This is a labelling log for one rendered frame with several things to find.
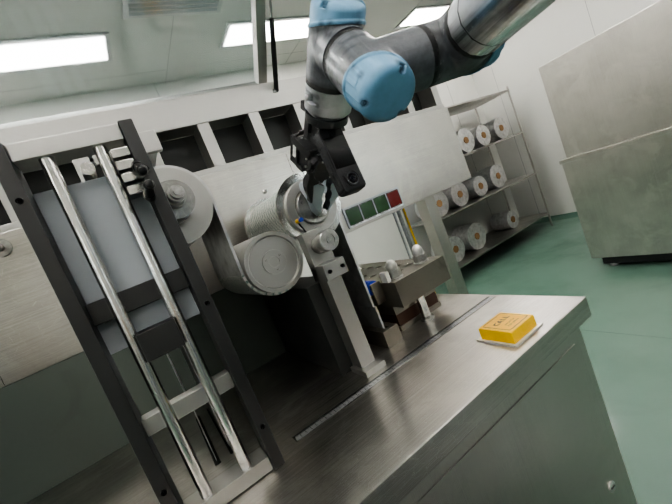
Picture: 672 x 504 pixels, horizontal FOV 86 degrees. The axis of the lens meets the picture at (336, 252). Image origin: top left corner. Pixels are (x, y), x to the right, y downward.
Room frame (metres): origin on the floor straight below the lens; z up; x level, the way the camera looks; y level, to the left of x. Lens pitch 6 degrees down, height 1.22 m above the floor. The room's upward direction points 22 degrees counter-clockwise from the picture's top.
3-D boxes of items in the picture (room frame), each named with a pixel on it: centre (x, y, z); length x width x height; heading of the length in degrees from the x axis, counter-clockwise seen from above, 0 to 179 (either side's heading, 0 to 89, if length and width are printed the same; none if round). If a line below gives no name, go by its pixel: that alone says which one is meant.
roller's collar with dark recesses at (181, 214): (0.62, 0.22, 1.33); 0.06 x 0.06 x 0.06; 28
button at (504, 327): (0.63, -0.24, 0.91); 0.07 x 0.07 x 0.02; 28
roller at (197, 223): (0.75, 0.30, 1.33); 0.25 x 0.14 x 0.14; 28
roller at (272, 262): (0.81, 0.18, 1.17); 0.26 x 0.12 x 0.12; 28
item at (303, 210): (0.75, 0.01, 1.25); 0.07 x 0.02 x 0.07; 118
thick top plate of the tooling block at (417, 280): (0.98, -0.07, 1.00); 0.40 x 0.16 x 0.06; 28
